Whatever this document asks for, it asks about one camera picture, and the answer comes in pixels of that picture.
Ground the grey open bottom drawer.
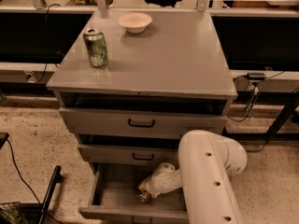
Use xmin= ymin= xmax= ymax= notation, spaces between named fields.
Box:
xmin=78 ymin=164 xmax=188 ymax=224

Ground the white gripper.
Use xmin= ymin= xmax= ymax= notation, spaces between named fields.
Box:
xmin=138 ymin=178 xmax=159 ymax=198

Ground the green soda can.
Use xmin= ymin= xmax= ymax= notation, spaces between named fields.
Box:
xmin=83 ymin=28 xmax=107 ymax=67

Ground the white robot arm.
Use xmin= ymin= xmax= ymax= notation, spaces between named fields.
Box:
xmin=138 ymin=130 xmax=248 ymax=224

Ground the grey middle drawer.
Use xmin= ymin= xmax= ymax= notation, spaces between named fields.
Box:
xmin=78 ymin=145 xmax=178 ymax=166

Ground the black power adapter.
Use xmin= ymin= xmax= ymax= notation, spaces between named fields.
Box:
xmin=246 ymin=73 xmax=266 ymax=80

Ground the black floor cable left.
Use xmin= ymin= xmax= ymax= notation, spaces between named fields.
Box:
xmin=6 ymin=138 xmax=43 ymax=205

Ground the black stand leg left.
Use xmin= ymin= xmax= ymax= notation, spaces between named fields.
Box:
xmin=38 ymin=165 xmax=62 ymax=224

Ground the grey top drawer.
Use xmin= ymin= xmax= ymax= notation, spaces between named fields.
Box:
xmin=59 ymin=107 xmax=226 ymax=139

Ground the black wire basket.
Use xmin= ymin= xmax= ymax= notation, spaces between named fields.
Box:
xmin=0 ymin=202 xmax=29 ymax=224

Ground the black table leg right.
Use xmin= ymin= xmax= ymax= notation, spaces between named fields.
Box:
xmin=222 ymin=91 xmax=299 ymax=143

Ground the white paper bowl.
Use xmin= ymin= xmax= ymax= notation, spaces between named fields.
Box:
xmin=119 ymin=12 xmax=152 ymax=34

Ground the grey drawer cabinet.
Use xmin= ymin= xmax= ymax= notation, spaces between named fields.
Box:
xmin=46 ymin=8 xmax=238 ymax=224

